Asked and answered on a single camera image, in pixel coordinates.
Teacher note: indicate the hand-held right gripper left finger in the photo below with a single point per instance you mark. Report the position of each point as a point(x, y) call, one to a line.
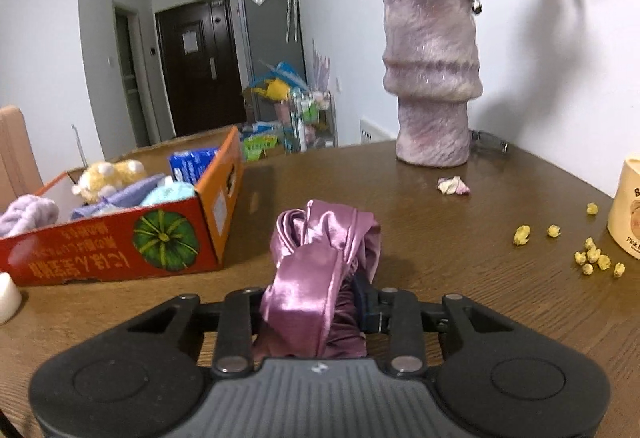
point(239, 318)

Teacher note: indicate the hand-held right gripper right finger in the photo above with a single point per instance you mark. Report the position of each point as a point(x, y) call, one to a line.
point(367, 313)

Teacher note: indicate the purple satin cloth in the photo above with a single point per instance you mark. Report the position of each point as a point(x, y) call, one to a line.
point(310, 278)

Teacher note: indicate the white translucent bag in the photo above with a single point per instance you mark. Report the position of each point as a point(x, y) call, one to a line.
point(167, 194)

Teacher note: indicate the red cardboard box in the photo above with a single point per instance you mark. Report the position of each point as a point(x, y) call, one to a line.
point(100, 248)

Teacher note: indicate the blue and white box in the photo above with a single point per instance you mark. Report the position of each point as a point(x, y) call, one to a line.
point(192, 165)

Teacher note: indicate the purple knitted sock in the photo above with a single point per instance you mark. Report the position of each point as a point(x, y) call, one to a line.
point(130, 195)

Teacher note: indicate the yellow plush toy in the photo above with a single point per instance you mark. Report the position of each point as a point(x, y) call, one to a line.
point(107, 178)

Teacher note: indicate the small white box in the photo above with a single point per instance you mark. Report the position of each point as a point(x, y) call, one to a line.
point(9, 298)

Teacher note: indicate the lavender fluffy towel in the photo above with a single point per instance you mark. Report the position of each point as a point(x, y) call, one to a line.
point(25, 215)

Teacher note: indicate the fallen pink petal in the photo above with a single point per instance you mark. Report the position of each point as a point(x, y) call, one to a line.
point(452, 185)

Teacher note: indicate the scattered yellow flower buds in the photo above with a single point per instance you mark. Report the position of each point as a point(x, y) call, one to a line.
point(521, 234)

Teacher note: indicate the blue and green packets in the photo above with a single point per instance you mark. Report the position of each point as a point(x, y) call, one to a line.
point(262, 143)

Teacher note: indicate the white low radiator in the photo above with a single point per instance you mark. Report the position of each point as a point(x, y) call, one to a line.
point(377, 133)

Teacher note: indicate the white rolling cart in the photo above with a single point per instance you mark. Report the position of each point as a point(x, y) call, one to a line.
point(312, 118)

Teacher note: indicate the black eyeglasses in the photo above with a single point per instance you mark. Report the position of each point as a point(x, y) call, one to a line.
point(492, 145)

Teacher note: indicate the blue and yellow bags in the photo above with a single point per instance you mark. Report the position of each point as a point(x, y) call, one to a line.
point(275, 85)

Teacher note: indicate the dark brown entrance door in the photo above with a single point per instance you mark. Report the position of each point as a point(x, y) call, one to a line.
point(200, 83)

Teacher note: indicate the lavender wrapping paper bundle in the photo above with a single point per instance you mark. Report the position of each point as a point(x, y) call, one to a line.
point(321, 68)

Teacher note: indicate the purple ceramic vase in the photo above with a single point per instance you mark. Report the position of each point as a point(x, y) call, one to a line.
point(430, 68)

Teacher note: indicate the grey interior door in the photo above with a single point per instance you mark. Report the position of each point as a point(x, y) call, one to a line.
point(131, 78)

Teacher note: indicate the pink ribbed suitcase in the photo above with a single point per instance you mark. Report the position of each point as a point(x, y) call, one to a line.
point(17, 153)

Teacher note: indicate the grey refrigerator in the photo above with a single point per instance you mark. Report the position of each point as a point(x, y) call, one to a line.
point(270, 43)

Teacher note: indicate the white paper notice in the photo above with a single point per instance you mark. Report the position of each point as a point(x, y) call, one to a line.
point(190, 43)

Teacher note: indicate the yellow bear mug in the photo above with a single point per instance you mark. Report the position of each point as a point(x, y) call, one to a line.
point(627, 208)

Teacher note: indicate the white folded umbrella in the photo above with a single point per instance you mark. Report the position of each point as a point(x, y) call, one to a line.
point(291, 8)

